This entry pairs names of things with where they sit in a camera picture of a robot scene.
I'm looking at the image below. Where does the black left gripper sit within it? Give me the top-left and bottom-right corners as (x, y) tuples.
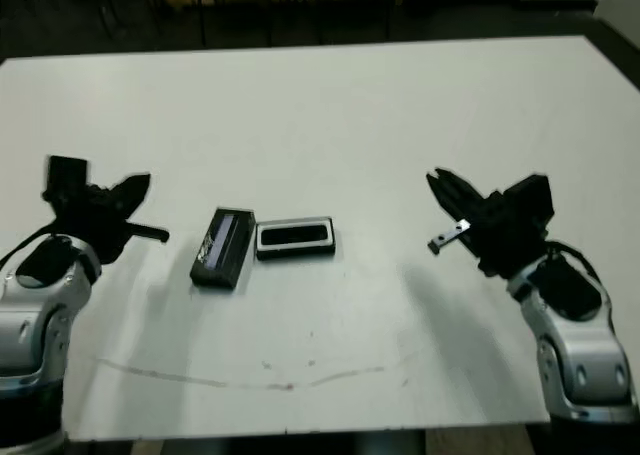
(40, 172), (171, 267)

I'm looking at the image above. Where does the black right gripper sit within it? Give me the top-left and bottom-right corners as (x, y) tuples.
(425, 167), (551, 280)

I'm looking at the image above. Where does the black box lid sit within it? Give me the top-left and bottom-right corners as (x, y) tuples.
(189, 207), (258, 290)

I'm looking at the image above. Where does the black camera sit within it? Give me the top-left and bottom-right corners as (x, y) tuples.
(262, 226), (327, 247)

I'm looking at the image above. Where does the black box base white insert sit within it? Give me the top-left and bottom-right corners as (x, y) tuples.
(254, 216), (337, 263)

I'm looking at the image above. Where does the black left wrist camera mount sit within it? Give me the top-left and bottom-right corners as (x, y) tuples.
(44, 155), (92, 196)

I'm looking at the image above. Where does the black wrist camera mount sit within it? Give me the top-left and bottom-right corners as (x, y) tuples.
(44, 155), (92, 196)
(502, 173), (555, 226)

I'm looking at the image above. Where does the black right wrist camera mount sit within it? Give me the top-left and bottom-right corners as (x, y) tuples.
(502, 173), (555, 226)

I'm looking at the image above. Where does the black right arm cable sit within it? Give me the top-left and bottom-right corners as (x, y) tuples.
(547, 241), (601, 282)

